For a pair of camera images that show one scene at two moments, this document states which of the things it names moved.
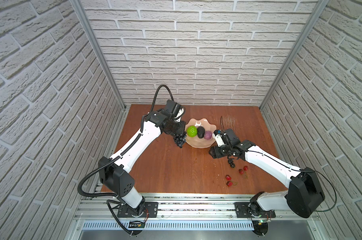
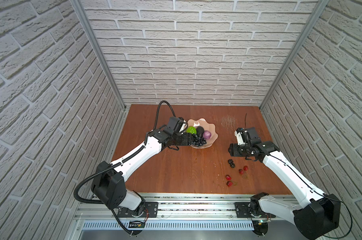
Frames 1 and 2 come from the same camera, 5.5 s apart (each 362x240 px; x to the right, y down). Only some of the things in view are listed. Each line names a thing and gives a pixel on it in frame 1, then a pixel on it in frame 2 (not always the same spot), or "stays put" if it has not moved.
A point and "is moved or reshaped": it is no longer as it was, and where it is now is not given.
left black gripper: x=182 y=128 -> x=187 y=139
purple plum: x=208 y=135 stays put
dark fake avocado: x=201 y=131 stays put
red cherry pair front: x=230 y=183 stays put
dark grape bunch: x=180 y=138 is moved or reshaped
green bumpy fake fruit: x=191 y=131 stays put
